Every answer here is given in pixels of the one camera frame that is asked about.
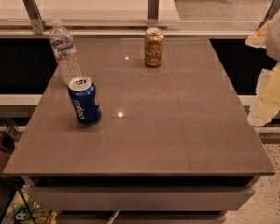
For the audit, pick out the left metal railing bracket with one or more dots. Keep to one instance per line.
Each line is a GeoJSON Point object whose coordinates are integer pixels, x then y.
{"type": "Point", "coordinates": [31, 7]}

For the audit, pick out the blue pepsi can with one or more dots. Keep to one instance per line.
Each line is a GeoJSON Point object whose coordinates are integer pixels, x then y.
{"type": "Point", "coordinates": [83, 95]}

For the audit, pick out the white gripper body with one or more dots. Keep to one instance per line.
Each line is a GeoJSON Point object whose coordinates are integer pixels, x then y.
{"type": "Point", "coordinates": [279, 36]}

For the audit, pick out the glass railing panel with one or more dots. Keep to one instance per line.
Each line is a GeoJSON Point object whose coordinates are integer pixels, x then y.
{"type": "Point", "coordinates": [136, 10]}

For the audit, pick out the middle metal railing bracket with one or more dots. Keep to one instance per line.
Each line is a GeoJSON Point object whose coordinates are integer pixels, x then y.
{"type": "Point", "coordinates": [152, 13]}

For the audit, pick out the clear plastic water bottle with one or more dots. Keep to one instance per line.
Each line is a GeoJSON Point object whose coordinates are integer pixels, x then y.
{"type": "Point", "coordinates": [64, 50]}

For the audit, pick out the metal railing bracket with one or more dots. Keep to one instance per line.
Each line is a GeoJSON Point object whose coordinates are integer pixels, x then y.
{"type": "Point", "coordinates": [152, 13]}
{"type": "Point", "coordinates": [273, 9]}
{"type": "Point", "coordinates": [31, 7]}

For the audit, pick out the green snack bag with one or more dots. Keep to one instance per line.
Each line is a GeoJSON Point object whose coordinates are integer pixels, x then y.
{"type": "Point", "coordinates": [27, 211]}

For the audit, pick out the right metal railing bracket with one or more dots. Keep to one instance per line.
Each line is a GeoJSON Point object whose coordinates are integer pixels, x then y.
{"type": "Point", "coordinates": [273, 9]}

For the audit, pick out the grey table drawer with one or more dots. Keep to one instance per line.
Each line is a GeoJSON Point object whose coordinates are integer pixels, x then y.
{"type": "Point", "coordinates": [140, 198]}

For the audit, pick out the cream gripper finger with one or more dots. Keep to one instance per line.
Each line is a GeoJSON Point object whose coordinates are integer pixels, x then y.
{"type": "Point", "coordinates": [258, 39]}
{"type": "Point", "coordinates": [267, 103]}

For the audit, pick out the black chair frame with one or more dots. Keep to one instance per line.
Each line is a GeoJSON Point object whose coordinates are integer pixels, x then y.
{"type": "Point", "coordinates": [9, 186]}

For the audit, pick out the orange soda can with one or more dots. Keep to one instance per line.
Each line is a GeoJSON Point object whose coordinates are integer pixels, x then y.
{"type": "Point", "coordinates": [153, 47]}

